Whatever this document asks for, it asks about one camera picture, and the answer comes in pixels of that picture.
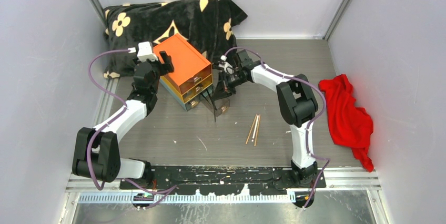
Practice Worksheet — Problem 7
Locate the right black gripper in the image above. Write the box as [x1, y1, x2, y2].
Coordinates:
[211, 70, 247, 102]

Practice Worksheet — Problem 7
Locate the clear bottom drawer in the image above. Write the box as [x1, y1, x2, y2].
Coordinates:
[198, 86, 230, 117]

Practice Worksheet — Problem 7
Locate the orange drawer organizer box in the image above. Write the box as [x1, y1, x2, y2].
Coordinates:
[153, 34, 213, 111]

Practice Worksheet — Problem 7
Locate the black makeup pencil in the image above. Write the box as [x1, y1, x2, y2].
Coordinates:
[206, 90, 216, 122]

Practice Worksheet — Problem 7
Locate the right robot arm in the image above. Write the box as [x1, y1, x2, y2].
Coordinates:
[211, 50, 318, 188]

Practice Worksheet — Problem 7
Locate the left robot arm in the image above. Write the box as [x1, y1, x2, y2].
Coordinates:
[72, 48, 174, 189]

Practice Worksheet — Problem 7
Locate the gold makeup pencil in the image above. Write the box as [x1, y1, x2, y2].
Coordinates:
[253, 114, 261, 147]

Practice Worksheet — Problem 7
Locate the white makeup pencil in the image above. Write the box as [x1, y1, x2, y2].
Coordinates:
[250, 114, 261, 142]

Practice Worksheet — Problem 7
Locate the wooden brown pencil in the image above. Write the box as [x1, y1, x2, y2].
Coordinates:
[245, 114, 259, 145]

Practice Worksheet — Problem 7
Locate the black floral plush pillow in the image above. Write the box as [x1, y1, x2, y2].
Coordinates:
[103, 0, 248, 65]

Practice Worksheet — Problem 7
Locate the red cloth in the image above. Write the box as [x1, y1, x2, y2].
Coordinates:
[318, 74, 374, 172]

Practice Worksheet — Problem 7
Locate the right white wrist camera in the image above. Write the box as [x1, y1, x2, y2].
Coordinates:
[217, 55, 235, 74]

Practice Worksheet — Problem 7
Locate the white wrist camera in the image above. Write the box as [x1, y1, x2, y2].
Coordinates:
[137, 42, 159, 62]
[217, 55, 235, 74]

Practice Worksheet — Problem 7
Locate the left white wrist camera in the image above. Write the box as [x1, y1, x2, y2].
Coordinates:
[137, 42, 159, 62]

